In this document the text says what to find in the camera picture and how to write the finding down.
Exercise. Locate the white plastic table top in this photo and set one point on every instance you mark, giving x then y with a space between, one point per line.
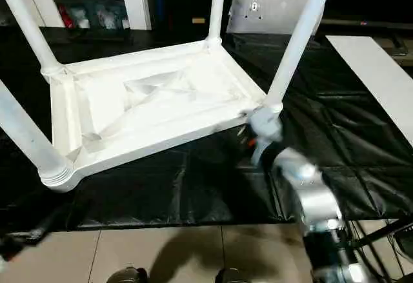
161 67

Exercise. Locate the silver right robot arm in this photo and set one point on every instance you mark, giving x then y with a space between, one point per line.
316 196

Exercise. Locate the small tan label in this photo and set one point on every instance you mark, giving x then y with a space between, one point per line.
198 20

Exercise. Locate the white flat board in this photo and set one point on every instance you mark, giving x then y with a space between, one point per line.
380 80

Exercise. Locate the small white cup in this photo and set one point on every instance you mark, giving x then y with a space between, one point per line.
126 23
84 23

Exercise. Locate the black wifi router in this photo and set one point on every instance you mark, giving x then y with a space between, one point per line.
406 238

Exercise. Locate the blue white porcelain jar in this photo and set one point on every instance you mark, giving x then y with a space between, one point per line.
104 17

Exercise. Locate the red bottle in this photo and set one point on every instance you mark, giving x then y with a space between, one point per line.
66 15

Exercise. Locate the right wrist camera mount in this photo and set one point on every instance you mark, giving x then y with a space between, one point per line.
267 125

